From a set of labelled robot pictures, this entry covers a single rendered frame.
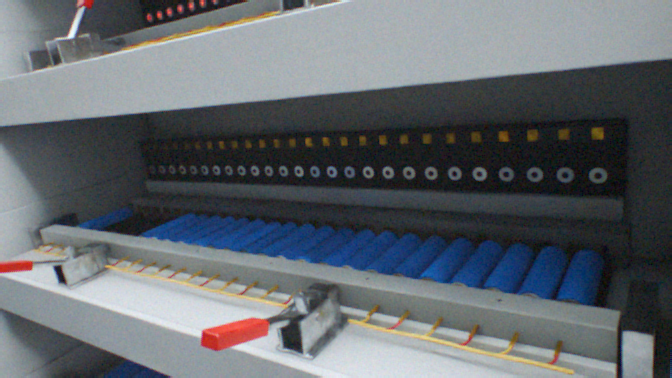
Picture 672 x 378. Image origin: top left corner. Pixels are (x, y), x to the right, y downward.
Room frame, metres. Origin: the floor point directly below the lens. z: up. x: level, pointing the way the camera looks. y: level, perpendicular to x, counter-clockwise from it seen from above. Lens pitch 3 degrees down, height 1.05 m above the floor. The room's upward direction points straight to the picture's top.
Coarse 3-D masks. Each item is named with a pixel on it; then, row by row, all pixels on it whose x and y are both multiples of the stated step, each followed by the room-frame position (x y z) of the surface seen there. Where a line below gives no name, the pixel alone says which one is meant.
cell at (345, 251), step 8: (360, 232) 0.39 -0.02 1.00; (368, 232) 0.39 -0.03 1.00; (352, 240) 0.38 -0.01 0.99; (360, 240) 0.38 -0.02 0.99; (368, 240) 0.38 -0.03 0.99; (336, 248) 0.37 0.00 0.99; (344, 248) 0.36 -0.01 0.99; (352, 248) 0.37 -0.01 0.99; (360, 248) 0.37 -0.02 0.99; (328, 256) 0.35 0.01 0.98; (336, 256) 0.35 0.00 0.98; (344, 256) 0.36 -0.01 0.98; (328, 264) 0.35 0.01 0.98; (336, 264) 0.35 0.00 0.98
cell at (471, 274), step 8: (480, 248) 0.33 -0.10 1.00; (488, 248) 0.33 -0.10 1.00; (496, 248) 0.33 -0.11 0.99; (472, 256) 0.32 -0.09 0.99; (480, 256) 0.32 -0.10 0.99; (488, 256) 0.32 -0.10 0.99; (496, 256) 0.32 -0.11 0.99; (464, 264) 0.31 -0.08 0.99; (472, 264) 0.31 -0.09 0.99; (480, 264) 0.31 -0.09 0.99; (488, 264) 0.31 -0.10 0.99; (496, 264) 0.32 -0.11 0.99; (464, 272) 0.30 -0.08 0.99; (472, 272) 0.30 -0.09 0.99; (480, 272) 0.30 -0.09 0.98; (488, 272) 0.31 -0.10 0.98; (456, 280) 0.29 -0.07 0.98; (464, 280) 0.29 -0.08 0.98; (472, 280) 0.29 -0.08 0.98; (480, 280) 0.30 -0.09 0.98; (480, 288) 0.29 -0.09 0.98
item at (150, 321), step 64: (128, 192) 0.65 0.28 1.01; (192, 192) 0.58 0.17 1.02; (256, 192) 0.52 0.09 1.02; (320, 192) 0.47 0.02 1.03; (384, 192) 0.43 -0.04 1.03; (448, 192) 0.39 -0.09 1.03; (512, 192) 0.37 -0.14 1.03; (0, 256) 0.52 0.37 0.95; (64, 320) 0.42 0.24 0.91; (128, 320) 0.36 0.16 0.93; (192, 320) 0.33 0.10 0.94; (640, 320) 0.21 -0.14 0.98
